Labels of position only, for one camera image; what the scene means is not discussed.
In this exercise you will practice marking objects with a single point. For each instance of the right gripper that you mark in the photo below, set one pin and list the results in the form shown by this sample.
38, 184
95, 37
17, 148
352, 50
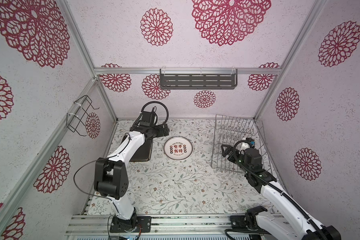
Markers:
235, 152

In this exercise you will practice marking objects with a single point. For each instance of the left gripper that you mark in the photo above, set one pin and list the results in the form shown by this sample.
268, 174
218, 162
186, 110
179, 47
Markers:
161, 131

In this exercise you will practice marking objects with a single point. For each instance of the black square plate yellow rim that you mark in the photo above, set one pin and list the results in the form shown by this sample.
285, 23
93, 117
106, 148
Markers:
143, 154

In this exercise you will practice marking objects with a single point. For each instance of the white round plate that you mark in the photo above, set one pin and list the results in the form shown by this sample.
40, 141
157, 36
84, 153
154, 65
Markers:
178, 148

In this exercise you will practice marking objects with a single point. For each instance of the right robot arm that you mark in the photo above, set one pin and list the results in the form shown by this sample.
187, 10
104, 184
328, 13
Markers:
257, 221

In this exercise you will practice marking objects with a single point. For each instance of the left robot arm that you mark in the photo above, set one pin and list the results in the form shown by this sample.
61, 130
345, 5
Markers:
111, 177

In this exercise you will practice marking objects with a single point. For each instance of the wire dish rack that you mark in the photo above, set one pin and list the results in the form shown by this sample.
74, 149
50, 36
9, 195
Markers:
229, 130

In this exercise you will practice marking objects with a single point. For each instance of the grey wall shelf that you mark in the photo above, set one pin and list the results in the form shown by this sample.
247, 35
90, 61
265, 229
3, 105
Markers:
198, 81

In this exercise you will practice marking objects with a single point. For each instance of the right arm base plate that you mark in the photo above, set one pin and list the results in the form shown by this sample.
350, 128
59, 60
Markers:
246, 224

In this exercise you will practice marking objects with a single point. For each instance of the black wire wall basket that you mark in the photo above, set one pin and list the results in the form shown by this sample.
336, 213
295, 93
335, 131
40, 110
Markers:
84, 121

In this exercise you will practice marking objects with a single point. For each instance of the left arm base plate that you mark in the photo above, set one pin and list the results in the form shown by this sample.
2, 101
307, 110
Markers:
135, 225

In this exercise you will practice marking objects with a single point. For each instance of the aluminium mounting rail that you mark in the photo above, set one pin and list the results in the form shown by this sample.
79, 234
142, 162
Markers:
209, 224

